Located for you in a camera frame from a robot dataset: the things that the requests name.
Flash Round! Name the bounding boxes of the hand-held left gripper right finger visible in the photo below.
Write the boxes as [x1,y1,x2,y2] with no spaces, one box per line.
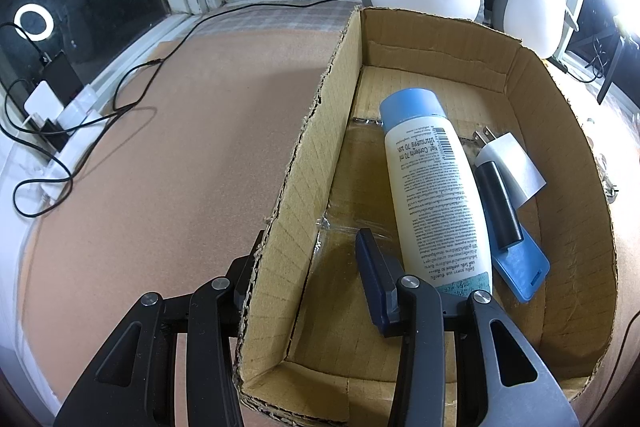
[354,228,581,427]

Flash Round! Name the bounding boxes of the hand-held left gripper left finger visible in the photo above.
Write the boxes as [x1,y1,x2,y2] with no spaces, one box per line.
[52,231,266,427]

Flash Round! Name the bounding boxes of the white bottle with blue cap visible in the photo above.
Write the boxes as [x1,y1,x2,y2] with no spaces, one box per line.
[378,88,494,300]

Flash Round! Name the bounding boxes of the cardboard box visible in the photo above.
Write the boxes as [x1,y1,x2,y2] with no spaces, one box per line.
[234,5,618,425]

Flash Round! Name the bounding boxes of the black cylinder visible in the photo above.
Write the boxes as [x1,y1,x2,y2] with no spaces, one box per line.
[474,161,525,250]

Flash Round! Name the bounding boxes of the blue device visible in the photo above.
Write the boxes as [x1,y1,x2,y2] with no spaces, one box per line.
[492,227,551,304]

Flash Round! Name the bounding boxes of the white plug charger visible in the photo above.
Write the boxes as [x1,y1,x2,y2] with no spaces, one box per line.
[472,127,546,208]

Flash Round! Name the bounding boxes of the white power strip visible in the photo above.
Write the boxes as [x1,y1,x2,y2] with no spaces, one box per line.
[40,87,110,202]

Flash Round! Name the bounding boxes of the black plug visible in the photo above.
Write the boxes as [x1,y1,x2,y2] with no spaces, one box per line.
[30,117,71,152]

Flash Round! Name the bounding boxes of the white power adapter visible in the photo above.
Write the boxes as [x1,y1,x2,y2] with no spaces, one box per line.
[24,82,66,128]

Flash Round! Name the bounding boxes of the checked cloth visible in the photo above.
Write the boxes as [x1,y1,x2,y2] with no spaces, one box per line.
[200,0,361,36]

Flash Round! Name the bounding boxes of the black power adapter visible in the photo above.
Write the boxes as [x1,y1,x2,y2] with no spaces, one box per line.
[42,52,83,100]

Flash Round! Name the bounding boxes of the black tripod stand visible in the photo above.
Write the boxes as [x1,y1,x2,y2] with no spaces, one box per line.
[597,27,631,105]

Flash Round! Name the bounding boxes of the long black cable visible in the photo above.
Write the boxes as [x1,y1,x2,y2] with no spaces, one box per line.
[112,0,363,115]

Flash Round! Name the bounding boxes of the black tripod cable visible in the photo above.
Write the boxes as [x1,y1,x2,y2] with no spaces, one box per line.
[565,32,617,84]

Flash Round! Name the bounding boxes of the black adapter cable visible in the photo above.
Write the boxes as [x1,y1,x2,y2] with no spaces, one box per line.
[0,22,47,68]

